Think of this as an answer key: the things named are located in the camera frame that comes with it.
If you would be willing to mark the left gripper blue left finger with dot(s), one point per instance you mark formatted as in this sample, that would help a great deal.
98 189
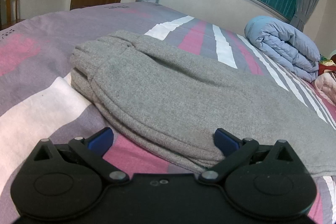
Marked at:
91 152

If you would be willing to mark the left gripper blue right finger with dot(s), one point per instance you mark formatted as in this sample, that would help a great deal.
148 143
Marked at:
236 153

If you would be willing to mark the grey sweat pants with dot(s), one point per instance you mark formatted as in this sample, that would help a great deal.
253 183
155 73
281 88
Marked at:
171 102

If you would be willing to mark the purple pink striped bed sheet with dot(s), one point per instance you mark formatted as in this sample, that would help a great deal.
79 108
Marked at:
37 100

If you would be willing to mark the folded light blue duvet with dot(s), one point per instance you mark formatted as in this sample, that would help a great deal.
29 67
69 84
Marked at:
285 45

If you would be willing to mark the wooden chair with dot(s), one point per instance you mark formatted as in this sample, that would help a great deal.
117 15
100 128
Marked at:
9 20

